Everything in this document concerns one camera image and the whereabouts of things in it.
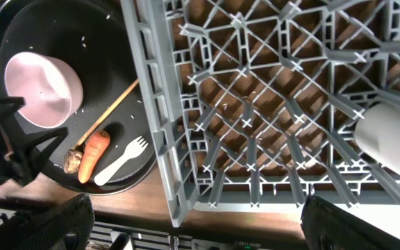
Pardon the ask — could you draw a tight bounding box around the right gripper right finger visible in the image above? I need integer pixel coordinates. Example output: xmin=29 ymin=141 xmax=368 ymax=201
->
xmin=301 ymin=196 xmax=400 ymax=250

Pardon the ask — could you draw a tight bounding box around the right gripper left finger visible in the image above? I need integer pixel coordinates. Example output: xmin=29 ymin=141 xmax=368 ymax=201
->
xmin=0 ymin=194 xmax=95 ymax=250

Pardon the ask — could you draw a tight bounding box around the pink bowl with food scraps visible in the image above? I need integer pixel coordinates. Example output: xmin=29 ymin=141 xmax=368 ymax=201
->
xmin=4 ymin=51 xmax=83 ymax=128

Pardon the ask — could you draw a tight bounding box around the orange carrot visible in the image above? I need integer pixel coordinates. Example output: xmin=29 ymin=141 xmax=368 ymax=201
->
xmin=78 ymin=130 xmax=110 ymax=183

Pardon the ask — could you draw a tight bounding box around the wooden chopstick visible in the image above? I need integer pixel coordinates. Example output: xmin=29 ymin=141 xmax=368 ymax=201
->
xmin=72 ymin=78 xmax=139 ymax=150

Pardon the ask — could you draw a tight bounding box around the white plastic fork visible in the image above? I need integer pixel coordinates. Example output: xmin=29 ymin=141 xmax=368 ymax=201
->
xmin=94 ymin=136 xmax=149 ymax=186

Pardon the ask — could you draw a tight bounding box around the white paper cup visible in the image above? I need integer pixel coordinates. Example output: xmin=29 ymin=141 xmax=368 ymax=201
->
xmin=354 ymin=103 xmax=400 ymax=175

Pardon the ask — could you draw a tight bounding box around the grey dishwasher rack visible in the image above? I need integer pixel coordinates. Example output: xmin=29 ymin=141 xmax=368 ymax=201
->
xmin=121 ymin=0 xmax=400 ymax=227

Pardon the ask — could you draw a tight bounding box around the brown cookie piece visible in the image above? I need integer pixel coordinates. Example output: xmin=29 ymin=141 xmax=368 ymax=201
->
xmin=63 ymin=149 xmax=83 ymax=174

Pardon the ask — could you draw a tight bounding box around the round black serving tray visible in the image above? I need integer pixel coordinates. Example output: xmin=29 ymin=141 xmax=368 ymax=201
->
xmin=0 ymin=0 xmax=156 ymax=195

